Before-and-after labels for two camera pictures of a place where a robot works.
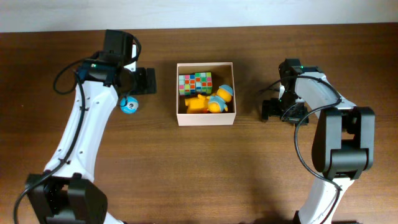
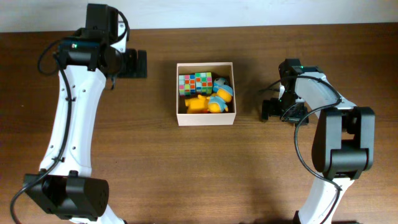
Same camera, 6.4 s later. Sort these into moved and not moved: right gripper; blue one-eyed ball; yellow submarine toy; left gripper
Moved: left gripper; blue one-eyed ball
Not moved: right gripper; yellow submarine toy
